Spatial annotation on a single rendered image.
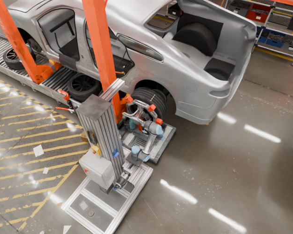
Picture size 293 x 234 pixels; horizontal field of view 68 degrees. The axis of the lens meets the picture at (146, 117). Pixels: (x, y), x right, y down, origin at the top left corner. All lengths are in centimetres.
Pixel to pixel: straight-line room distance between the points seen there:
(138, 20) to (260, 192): 332
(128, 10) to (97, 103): 183
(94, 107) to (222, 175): 270
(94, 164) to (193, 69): 173
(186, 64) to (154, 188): 207
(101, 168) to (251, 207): 250
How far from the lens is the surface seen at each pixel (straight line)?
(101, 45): 270
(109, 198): 360
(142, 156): 290
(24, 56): 455
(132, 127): 368
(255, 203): 412
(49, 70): 500
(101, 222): 354
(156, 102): 330
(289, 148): 488
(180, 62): 301
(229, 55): 475
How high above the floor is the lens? 362
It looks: 53 degrees down
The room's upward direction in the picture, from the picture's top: 1 degrees counter-clockwise
